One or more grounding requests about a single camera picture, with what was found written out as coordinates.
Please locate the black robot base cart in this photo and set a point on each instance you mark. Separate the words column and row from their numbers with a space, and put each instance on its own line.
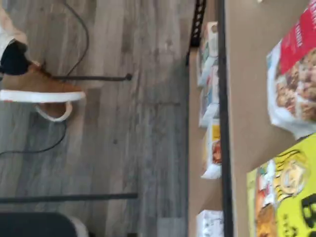
column 32, row 224

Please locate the brown lower shelf board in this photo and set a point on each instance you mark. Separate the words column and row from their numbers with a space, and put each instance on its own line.
column 195, row 148

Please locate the brown shelf board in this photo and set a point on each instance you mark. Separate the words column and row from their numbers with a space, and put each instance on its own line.
column 195, row 148
column 247, row 74

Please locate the white blue snack box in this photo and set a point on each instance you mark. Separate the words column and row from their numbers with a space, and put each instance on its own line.
column 207, row 56
column 208, row 106

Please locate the yellow nut snack box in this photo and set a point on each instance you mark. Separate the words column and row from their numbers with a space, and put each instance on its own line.
column 213, row 150

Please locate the brown upper shelf board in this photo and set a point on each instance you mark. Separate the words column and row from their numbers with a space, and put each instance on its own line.
column 247, row 74

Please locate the white floral print box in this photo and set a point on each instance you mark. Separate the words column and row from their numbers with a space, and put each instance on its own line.
column 209, row 224

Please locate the yellow oat bites box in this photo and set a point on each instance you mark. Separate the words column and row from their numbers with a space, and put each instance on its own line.
column 284, row 192

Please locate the brown shoe white sole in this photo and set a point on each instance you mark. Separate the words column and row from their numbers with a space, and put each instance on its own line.
column 37, row 84
column 53, row 109

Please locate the black sock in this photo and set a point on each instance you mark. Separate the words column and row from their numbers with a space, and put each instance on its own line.
column 13, row 59

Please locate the beige trouser leg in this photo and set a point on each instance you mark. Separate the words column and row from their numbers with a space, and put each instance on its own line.
column 10, row 27

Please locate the black metal shelf frame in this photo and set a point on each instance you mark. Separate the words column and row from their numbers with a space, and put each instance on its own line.
column 223, row 98

